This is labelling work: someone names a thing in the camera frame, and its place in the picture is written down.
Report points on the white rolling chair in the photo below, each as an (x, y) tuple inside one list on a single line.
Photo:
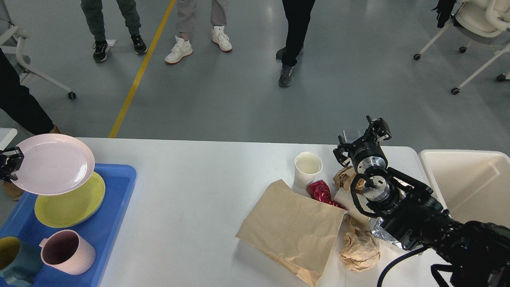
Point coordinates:
[(482, 21)]

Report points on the yellow plate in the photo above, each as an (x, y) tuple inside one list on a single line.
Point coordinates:
[(71, 208)]

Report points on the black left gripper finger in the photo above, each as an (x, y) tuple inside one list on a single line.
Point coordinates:
[(5, 174), (11, 160)]

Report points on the person with tan boots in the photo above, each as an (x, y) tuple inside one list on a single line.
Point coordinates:
[(19, 104)]

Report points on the teal mug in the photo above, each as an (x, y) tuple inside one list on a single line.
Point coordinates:
[(19, 262)]

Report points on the white paper cup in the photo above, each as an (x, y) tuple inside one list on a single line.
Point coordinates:
[(306, 167), (344, 198)]

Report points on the silver foil wrapper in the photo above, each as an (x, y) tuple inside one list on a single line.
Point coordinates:
[(375, 229)]

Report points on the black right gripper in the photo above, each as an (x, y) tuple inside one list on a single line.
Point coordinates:
[(365, 154)]

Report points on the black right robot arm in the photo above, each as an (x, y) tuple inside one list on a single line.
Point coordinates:
[(477, 254)]

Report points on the white plastic bin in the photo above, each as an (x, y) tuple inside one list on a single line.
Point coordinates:
[(475, 185)]

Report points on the crumpled brown paper ball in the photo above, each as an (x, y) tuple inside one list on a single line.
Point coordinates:
[(361, 252)]

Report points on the person in black trousers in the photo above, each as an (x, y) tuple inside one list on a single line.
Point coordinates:
[(298, 16)]

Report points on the blue plastic tray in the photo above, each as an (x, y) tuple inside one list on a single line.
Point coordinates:
[(100, 230)]

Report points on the crumpled brown paper upper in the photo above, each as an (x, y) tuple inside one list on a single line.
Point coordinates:
[(344, 178)]

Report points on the brown paper bag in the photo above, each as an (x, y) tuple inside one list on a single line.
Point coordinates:
[(293, 230)]

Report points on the red foil wrapper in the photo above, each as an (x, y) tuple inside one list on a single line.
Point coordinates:
[(320, 191)]

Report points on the tipped white paper cup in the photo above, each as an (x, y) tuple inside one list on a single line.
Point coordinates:
[(344, 198)]

